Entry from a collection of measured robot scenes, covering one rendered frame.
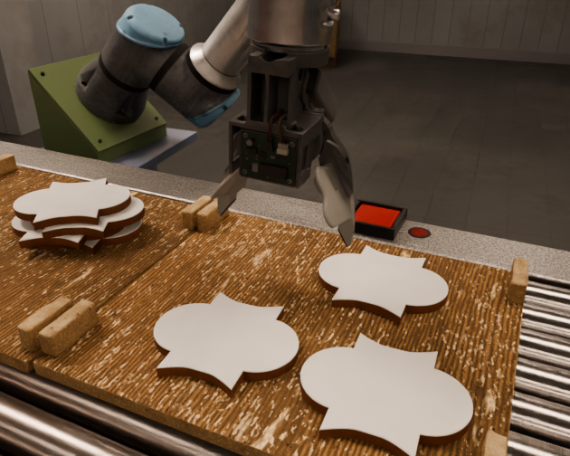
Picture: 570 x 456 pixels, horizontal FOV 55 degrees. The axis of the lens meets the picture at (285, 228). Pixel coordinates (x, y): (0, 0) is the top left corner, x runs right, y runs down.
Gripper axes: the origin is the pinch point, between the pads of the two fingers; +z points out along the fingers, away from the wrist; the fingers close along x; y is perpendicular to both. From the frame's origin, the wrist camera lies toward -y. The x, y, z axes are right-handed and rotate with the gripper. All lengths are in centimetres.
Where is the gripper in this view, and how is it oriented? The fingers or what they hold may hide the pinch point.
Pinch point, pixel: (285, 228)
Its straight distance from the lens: 60.1
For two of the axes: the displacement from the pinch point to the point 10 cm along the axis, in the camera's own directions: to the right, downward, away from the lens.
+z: -0.6, 8.7, 4.9
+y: -3.6, 4.4, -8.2
